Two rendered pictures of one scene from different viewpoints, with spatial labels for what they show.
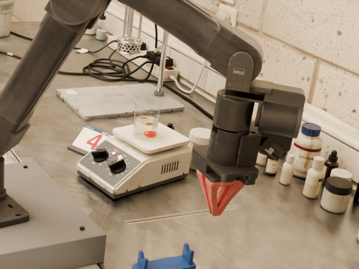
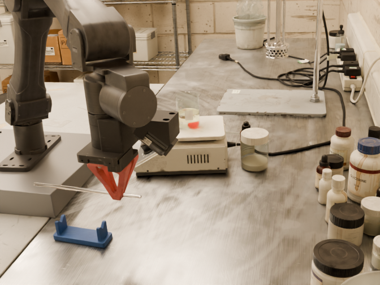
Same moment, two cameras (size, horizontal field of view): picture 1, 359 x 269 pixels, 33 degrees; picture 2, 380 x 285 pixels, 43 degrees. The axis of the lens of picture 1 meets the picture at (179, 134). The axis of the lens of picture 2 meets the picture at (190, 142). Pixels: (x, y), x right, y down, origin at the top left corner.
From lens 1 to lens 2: 0.84 m
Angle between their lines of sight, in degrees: 45
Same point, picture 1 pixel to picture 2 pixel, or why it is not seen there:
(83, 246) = (32, 199)
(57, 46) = (19, 31)
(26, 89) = (18, 67)
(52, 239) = (14, 186)
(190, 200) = (197, 193)
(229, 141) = (91, 122)
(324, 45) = not seen: outside the picture
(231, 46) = (71, 23)
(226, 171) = (83, 152)
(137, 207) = (144, 186)
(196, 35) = (60, 14)
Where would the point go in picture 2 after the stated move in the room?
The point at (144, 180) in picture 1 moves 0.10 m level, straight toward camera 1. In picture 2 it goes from (167, 165) to (130, 183)
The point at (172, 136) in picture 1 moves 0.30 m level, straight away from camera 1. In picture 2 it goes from (211, 130) to (295, 94)
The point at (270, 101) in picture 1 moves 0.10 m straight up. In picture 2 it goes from (108, 83) to (98, 6)
